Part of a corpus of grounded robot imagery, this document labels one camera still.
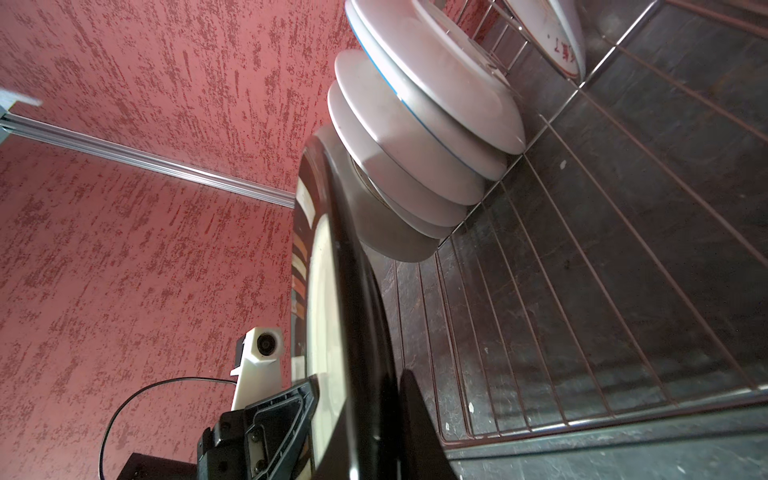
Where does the back orange sunburst plate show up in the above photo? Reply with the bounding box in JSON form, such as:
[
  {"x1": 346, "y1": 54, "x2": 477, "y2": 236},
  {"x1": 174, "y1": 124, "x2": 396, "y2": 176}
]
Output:
[{"x1": 327, "y1": 82, "x2": 467, "y2": 243}]

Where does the left corner aluminium profile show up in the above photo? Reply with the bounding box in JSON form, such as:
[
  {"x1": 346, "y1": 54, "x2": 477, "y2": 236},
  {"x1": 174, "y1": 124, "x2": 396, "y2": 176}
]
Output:
[{"x1": 1, "y1": 112, "x2": 295, "y2": 208}]

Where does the watermelon blue rim plate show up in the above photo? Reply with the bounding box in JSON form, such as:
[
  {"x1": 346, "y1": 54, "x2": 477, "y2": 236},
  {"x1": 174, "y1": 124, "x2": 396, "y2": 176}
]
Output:
[{"x1": 334, "y1": 50, "x2": 484, "y2": 205}]

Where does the wire dish rack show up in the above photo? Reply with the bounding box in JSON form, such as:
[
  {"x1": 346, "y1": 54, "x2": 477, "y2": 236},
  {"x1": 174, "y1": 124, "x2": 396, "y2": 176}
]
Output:
[{"x1": 382, "y1": 1, "x2": 767, "y2": 449}]

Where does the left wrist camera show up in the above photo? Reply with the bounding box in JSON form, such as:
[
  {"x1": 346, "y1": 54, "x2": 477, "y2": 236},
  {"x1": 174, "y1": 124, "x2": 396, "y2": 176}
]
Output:
[{"x1": 230, "y1": 327, "x2": 284, "y2": 410}]

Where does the orange sunburst plate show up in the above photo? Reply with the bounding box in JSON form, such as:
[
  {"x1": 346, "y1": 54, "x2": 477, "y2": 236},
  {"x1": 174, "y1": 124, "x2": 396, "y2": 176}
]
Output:
[
  {"x1": 327, "y1": 82, "x2": 467, "y2": 243},
  {"x1": 346, "y1": 1, "x2": 526, "y2": 154}
]

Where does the red character plate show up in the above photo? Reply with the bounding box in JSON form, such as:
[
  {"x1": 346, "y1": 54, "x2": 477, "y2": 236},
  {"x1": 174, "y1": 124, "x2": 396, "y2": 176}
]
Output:
[{"x1": 345, "y1": 1, "x2": 506, "y2": 181}]

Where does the black striped rim plate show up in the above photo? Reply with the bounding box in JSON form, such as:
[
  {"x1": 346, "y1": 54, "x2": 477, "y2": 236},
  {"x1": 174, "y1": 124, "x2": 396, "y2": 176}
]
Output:
[{"x1": 291, "y1": 126, "x2": 403, "y2": 479}]

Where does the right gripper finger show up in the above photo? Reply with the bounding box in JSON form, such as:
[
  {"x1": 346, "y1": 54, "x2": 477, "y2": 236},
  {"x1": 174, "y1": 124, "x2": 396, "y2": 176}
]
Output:
[{"x1": 398, "y1": 369, "x2": 457, "y2": 480}]

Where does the large plain white plate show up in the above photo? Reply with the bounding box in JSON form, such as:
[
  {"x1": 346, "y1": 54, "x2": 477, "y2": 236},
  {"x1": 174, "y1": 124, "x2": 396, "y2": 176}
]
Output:
[{"x1": 505, "y1": 0, "x2": 586, "y2": 81}]

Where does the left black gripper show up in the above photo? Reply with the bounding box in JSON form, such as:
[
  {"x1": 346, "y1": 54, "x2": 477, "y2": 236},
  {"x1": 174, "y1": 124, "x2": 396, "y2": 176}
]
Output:
[{"x1": 117, "y1": 376, "x2": 319, "y2": 480}]

